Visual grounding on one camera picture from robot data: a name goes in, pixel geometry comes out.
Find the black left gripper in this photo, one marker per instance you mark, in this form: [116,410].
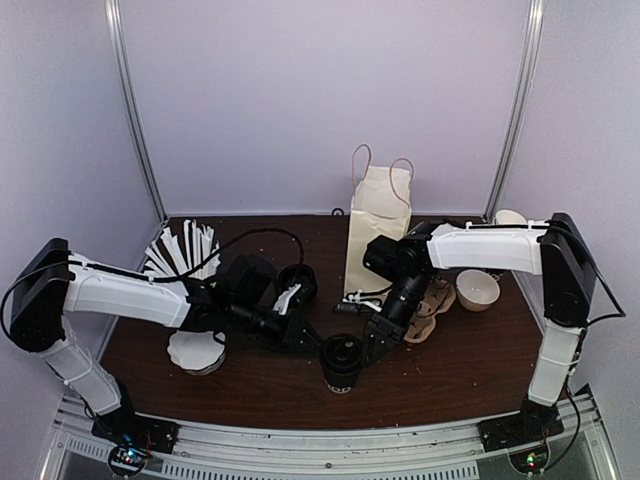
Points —
[293,335]

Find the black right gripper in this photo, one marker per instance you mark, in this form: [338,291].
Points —
[376,326]

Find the black plastic cup lid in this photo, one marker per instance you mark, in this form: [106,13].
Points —
[341,354]

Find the stack of black cup lids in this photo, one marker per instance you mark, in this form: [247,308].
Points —
[303,276]

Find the stack of paper cups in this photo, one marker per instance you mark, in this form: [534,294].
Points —
[508,217]

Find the single black paper cup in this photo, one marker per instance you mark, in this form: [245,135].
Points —
[341,380]

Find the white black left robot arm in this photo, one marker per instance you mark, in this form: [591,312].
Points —
[250,296]

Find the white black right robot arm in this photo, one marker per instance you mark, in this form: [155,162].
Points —
[553,250]

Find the brown pulp cup carrier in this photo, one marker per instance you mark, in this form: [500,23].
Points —
[438,299]

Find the white round ceramic bowl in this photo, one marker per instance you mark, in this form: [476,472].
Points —
[476,290]

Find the bundle of white wrapped straws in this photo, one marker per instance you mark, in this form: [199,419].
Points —
[179,251]

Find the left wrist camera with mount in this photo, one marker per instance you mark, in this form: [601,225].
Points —
[282,303]

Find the cream paper bag with handles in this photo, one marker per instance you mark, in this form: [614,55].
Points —
[380,205]

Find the aluminium front rail base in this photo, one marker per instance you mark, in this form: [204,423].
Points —
[451,450]

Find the right aluminium frame post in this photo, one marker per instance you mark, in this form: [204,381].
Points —
[528,63]

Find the aluminium frame post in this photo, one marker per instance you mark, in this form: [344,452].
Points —
[528,63]
[117,36]

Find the left aluminium frame post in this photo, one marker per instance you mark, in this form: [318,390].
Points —
[117,36]

